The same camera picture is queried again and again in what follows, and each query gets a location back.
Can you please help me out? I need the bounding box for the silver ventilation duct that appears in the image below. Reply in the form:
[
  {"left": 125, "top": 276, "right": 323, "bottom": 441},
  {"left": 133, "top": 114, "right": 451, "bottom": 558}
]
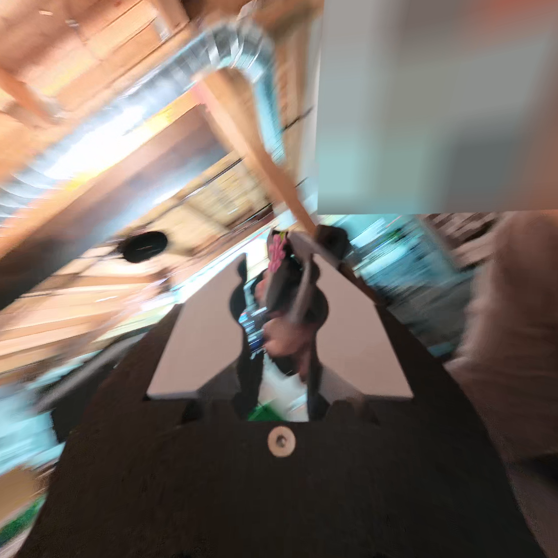
[{"left": 0, "top": 19, "right": 290, "bottom": 229}]

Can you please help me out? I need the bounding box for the pink lego stem piece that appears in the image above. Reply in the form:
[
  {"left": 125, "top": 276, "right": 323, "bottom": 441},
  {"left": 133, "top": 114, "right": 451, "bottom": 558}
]
[{"left": 267, "top": 233, "right": 288, "bottom": 274}]

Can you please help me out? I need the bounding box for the person's torso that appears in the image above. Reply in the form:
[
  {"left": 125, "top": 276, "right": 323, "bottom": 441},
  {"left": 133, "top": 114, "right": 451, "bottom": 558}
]
[{"left": 445, "top": 213, "right": 558, "bottom": 558}]

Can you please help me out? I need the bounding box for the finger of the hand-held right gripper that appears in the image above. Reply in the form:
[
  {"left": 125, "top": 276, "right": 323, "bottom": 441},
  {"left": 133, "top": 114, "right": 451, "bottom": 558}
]
[
  {"left": 291, "top": 261, "right": 321, "bottom": 325},
  {"left": 288, "top": 230, "right": 349, "bottom": 273}
]

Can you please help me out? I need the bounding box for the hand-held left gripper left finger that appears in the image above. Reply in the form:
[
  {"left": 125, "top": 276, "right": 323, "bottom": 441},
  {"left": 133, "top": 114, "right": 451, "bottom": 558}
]
[{"left": 145, "top": 253, "right": 249, "bottom": 419}]

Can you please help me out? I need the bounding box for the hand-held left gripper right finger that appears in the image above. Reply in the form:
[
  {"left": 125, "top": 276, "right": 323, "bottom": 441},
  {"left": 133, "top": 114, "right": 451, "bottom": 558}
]
[{"left": 306, "top": 255, "right": 415, "bottom": 421}]

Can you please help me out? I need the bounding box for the person's right hand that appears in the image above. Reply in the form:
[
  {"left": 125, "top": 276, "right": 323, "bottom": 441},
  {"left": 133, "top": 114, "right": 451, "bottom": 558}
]
[{"left": 262, "top": 314, "right": 319, "bottom": 382}]

